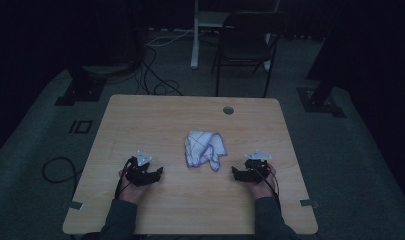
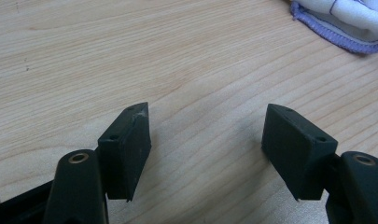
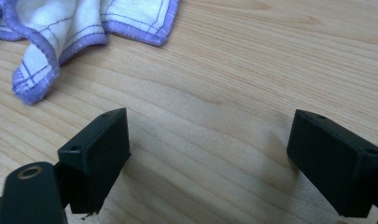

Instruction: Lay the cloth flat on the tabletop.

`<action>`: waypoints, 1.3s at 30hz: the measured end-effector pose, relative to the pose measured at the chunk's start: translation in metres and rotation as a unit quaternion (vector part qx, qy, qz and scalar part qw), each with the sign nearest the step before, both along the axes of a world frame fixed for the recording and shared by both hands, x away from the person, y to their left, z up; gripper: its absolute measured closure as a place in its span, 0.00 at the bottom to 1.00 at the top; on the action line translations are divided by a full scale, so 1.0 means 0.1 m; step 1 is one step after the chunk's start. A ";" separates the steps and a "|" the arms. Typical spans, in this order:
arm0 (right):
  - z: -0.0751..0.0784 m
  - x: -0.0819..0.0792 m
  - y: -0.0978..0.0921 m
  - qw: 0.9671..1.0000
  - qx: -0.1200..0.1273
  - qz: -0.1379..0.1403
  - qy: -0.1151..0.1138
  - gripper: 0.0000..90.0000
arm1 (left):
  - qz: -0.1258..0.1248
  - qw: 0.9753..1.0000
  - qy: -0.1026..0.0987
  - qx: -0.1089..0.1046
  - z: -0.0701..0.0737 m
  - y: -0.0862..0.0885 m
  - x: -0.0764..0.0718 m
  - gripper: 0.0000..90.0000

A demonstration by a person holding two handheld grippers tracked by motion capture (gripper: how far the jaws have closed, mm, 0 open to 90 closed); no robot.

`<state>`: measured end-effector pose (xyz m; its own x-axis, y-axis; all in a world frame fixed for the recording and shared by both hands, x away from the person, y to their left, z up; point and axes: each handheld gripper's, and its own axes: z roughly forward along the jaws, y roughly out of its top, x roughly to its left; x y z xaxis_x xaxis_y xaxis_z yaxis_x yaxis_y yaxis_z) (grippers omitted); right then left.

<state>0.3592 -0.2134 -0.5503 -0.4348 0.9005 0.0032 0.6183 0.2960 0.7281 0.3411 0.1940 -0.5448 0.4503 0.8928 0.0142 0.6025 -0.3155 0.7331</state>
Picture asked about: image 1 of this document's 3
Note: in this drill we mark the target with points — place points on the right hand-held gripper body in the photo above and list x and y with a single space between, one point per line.
256 168

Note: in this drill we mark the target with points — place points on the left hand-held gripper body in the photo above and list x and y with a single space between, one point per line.
138 173

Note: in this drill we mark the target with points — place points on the white cloth with purple hem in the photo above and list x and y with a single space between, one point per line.
203 146

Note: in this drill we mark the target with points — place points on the person's left hand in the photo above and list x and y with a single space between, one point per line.
131 193

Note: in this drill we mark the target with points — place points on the person's right hand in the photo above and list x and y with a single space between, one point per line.
265 188

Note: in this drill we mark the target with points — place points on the grey tape piece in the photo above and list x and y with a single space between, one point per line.
309 203

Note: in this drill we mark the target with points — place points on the black stand base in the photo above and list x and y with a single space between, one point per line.
81 90
320 100

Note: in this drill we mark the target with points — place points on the black folding chair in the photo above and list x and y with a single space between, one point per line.
246 50

